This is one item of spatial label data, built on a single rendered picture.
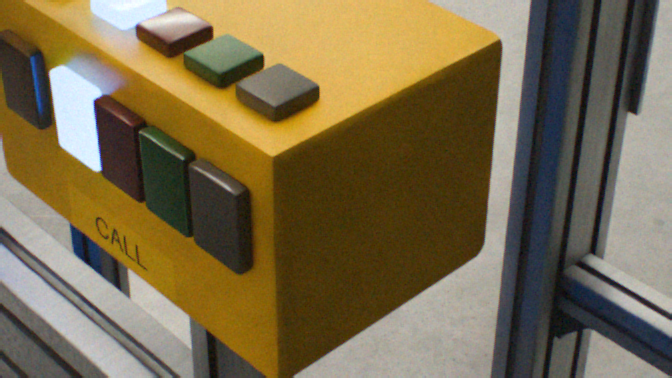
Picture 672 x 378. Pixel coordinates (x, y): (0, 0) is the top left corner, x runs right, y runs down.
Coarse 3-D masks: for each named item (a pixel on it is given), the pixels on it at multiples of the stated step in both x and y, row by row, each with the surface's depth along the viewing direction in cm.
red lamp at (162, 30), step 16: (160, 16) 40; (176, 16) 40; (192, 16) 40; (144, 32) 39; (160, 32) 39; (176, 32) 39; (192, 32) 39; (208, 32) 40; (160, 48) 39; (176, 48) 39
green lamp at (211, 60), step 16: (192, 48) 39; (208, 48) 38; (224, 48) 38; (240, 48) 38; (192, 64) 38; (208, 64) 38; (224, 64) 38; (240, 64) 38; (256, 64) 38; (208, 80) 38; (224, 80) 38
